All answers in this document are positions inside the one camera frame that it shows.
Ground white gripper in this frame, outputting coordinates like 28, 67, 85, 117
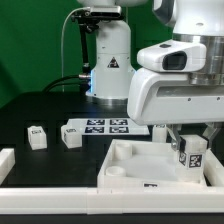
127, 68, 224, 152

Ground white square tabletop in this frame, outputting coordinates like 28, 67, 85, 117
97, 139, 206, 188

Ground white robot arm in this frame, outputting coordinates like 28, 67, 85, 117
77, 0, 224, 149

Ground white U-shaped obstacle fence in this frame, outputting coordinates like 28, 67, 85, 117
0, 148, 224, 214

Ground AprilTag base sheet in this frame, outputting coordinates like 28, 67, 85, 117
67, 118, 150, 135

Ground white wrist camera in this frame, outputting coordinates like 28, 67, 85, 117
137, 40, 207, 72

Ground black cable bundle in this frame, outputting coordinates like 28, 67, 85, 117
41, 74, 92, 93

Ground black camera on stand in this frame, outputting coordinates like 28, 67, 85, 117
71, 6, 123, 74

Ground white cable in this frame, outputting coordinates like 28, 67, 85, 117
60, 7, 88, 93

